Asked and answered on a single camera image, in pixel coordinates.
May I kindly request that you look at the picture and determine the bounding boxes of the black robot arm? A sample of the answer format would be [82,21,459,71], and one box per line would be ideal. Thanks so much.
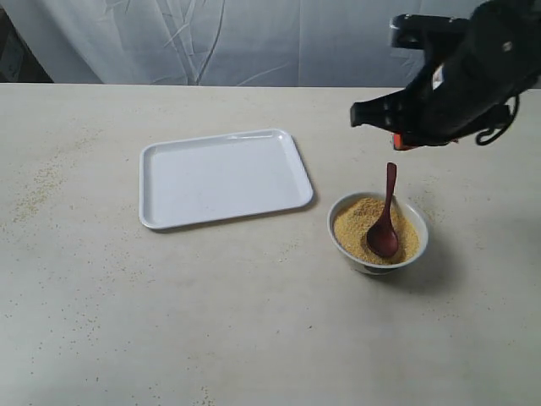
[350,1,540,151]

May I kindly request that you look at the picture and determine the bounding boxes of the yellow millet in bowl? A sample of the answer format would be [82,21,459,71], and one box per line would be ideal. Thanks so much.
[332,197,419,266]

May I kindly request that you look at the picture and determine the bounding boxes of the white plastic tray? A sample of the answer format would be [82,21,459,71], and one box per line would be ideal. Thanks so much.
[139,129,314,230]

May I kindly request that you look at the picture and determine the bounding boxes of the white ceramic bowl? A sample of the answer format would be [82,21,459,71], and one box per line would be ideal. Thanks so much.
[327,192,429,276]

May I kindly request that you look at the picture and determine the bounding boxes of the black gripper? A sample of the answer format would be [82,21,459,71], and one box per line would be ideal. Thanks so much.
[349,91,511,151]

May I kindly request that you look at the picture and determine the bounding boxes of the white backdrop curtain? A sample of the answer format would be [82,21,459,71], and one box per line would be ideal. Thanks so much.
[1,0,476,87]

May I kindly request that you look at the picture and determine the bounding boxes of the scattered millet grains on table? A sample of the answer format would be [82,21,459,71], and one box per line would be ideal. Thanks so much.
[12,129,103,223]

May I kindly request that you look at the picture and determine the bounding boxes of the dark red wooden spoon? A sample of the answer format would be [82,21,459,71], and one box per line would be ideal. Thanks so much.
[366,162,399,258]

